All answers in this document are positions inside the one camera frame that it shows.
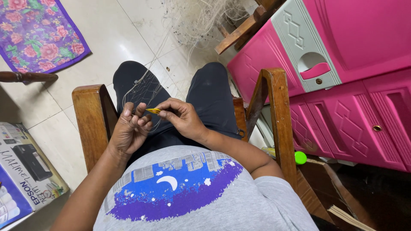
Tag white monofilament fishing net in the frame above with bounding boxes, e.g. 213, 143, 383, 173
121, 0, 256, 133

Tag white plastic frame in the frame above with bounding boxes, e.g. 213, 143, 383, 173
255, 104, 275, 148

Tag dark turned wooden leg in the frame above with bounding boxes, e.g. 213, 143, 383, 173
0, 71, 59, 83

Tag person's black trousers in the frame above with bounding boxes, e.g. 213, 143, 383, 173
112, 60, 242, 168

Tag brown wooden stool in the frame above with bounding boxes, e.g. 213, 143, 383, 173
214, 0, 287, 55

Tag purple floral cloth mat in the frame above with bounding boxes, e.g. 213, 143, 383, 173
0, 0, 92, 74

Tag brown cardboard sheet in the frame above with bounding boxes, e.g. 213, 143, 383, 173
296, 158, 380, 231

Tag printer cardboard box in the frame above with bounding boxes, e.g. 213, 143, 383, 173
0, 121, 70, 230

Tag brown wooden armchair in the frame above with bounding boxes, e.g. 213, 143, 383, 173
71, 68, 300, 194

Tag person's left hand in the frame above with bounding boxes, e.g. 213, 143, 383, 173
109, 102, 154, 158

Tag pink plastic drawer cabinet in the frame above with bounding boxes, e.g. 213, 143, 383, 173
227, 0, 411, 174

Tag person's grey printed t-shirt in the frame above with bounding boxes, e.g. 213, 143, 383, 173
93, 145, 319, 231

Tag person's right hand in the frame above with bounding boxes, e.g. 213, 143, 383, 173
156, 98, 210, 142

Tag yellow bottle with green cap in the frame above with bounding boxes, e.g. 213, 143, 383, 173
261, 147, 308, 166

